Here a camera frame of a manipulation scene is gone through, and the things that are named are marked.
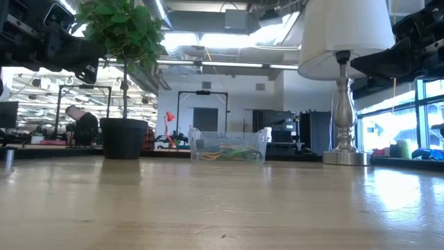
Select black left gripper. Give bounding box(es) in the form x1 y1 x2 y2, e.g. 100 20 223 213
0 0 107 84

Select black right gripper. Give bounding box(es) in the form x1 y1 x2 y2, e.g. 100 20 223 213
350 0 444 81

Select green rubber band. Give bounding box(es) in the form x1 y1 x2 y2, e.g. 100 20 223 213
225 146 257 160

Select yellow rubber band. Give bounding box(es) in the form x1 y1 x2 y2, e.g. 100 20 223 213
200 145 226 161

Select clear plastic bin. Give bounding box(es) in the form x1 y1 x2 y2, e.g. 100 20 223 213
189 127 268 164

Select white shade silver table lamp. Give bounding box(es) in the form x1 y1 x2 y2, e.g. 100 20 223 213
297 0 396 167

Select person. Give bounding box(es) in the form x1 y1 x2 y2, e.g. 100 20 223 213
65 105 100 147

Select black computer monitor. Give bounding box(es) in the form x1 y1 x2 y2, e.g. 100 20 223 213
0 101 19 129

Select pale green cylinder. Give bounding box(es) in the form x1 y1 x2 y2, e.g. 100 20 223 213
396 139 413 160

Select blue bag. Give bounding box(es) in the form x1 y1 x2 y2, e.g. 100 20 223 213
412 148 444 161

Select black cabinet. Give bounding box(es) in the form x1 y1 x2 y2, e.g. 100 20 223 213
299 110 334 156
252 110 299 156

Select green plant in black pot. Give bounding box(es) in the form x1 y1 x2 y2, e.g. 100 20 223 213
74 0 167 160

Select red crate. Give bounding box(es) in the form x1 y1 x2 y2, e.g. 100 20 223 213
145 127 155 151

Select red desk lamp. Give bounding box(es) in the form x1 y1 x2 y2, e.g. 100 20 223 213
164 110 176 149

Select long ceiling light strip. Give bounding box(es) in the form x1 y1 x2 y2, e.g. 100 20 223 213
152 59 299 70

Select grey ceiling box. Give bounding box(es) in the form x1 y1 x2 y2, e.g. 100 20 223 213
224 9 248 31

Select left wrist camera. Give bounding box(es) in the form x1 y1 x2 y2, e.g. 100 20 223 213
43 2 76 31

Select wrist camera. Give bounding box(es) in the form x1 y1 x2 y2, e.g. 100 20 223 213
43 2 76 31
393 10 434 42

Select black metal frame stand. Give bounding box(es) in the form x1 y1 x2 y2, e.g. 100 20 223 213
55 83 112 140
176 90 229 135

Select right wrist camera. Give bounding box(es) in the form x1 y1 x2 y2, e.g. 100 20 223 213
393 10 434 42

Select silver metal post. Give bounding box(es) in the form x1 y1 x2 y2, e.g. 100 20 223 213
5 147 17 171

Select black aluminium frame rail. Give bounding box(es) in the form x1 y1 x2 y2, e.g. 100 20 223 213
100 149 323 163

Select dark grey wall panel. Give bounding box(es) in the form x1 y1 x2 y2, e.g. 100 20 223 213
193 107 219 132

